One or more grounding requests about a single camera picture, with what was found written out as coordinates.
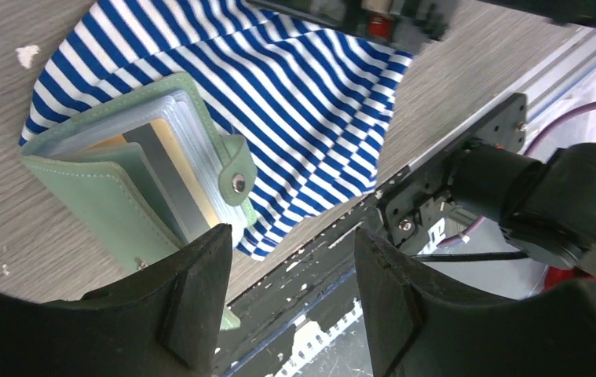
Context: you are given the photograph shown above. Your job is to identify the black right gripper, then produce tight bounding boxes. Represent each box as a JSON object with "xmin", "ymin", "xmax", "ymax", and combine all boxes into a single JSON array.
[{"xmin": 249, "ymin": 0, "xmax": 459, "ymax": 54}]

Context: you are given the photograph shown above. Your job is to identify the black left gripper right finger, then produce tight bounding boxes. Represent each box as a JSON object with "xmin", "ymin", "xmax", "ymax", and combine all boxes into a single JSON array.
[{"xmin": 354, "ymin": 230, "xmax": 596, "ymax": 376}]

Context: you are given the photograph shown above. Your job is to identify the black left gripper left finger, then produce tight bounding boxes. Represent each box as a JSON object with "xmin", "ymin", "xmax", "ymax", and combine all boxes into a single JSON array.
[{"xmin": 0, "ymin": 224, "xmax": 232, "ymax": 376}]

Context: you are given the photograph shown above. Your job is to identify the blue white striped cloth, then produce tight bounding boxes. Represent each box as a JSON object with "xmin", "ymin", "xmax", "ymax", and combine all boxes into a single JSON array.
[{"xmin": 20, "ymin": 1, "xmax": 412, "ymax": 261}]

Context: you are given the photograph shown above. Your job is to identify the green card holder wallet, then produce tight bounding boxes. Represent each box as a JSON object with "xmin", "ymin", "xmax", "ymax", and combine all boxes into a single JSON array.
[{"xmin": 20, "ymin": 71, "xmax": 258, "ymax": 332}]

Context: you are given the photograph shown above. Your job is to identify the aluminium frame rail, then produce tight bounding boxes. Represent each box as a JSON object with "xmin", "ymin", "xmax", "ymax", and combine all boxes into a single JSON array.
[{"xmin": 378, "ymin": 19, "xmax": 596, "ymax": 180}]

